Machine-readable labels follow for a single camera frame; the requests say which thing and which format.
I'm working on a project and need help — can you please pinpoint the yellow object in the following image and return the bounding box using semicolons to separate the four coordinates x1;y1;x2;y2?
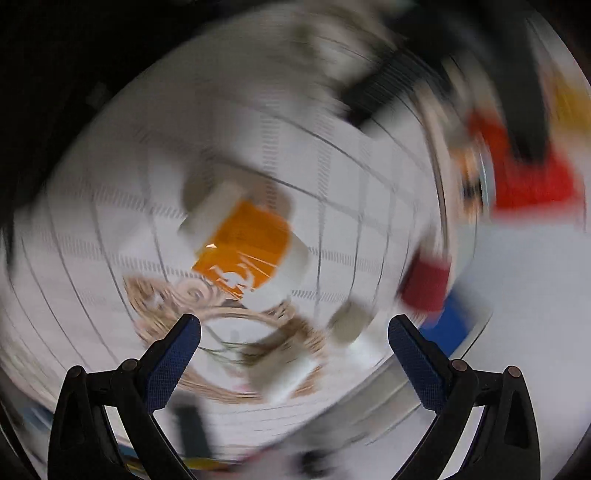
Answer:
551;78;590;134

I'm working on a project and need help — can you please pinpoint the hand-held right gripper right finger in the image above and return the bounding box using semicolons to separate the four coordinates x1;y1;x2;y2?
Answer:
389;316;541;480

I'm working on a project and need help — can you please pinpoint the white cup with orange label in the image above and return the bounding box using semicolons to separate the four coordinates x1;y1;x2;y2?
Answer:
178;180;310;311

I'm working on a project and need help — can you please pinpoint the white small block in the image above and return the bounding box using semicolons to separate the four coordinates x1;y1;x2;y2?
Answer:
247;351;320;407

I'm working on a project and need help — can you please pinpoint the dark red small object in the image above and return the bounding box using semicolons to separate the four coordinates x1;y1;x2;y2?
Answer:
399;257;453;315

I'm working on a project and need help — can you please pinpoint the beige small block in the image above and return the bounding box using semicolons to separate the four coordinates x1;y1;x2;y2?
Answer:
328;300;373;347

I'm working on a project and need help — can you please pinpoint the black ribbed object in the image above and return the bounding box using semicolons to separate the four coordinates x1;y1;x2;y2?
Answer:
341;50;445;136

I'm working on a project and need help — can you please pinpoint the bright red object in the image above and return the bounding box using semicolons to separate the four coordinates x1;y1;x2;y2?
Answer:
466;108;585;219

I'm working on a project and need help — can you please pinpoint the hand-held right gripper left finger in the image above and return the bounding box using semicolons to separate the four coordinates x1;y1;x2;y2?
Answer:
48;314;202;480

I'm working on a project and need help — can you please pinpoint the blue flat object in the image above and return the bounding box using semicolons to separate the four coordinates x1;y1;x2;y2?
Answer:
416;295;491;357

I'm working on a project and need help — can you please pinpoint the white patterned tablecloth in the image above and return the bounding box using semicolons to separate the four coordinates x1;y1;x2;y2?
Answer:
0;9;481;462

